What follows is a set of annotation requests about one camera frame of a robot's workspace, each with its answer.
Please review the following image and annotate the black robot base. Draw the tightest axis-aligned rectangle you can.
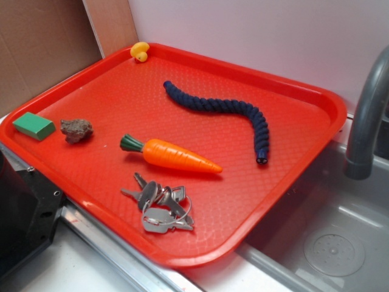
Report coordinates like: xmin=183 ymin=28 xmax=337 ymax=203
xmin=1 ymin=153 xmax=65 ymax=280

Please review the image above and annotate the red plastic tray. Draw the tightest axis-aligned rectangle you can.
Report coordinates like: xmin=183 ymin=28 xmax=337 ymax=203
xmin=1 ymin=44 xmax=346 ymax=268

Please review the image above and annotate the orange toy carrot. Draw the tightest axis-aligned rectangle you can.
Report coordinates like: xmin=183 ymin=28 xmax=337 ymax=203
xmin=120 ymin=134 xmax=223 ymax=173

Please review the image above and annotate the silver key bunch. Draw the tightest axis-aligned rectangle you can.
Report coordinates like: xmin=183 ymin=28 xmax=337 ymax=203
xmin=120 ymin=173 xmax=194 ymax=234

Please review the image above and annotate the yellow rubber duck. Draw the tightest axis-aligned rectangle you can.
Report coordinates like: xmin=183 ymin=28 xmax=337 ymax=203
xmin=130 ymin=42 xmax=150 ymax=63

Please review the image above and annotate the brown rock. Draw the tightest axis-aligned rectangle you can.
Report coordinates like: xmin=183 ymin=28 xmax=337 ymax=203
xmin=60 ymin=119 xmax=94 ymax=144

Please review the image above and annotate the grey toy sink basin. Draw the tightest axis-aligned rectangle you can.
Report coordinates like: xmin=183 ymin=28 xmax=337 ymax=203
xmin=183 ymin=117 xmax=388 ymax=291

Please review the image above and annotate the green rectangular block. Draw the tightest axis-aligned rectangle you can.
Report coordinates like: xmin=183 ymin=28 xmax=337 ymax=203
xmin=13 ymin=112 xmax=56 ymax=141

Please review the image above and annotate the grey toy faucet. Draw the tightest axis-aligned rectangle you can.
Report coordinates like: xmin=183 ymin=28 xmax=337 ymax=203
xmin=343 ymin=47 xmax=388 ymax=180

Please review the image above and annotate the brown cardboard panel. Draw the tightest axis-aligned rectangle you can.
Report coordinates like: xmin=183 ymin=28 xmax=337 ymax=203
xmin=1 ymin=1 xmax=138 ymax=116

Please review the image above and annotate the blue braided rope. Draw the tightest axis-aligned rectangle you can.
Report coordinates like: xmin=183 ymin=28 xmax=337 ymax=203
xmin=163 ymin=80 xmax=270 ymax=165

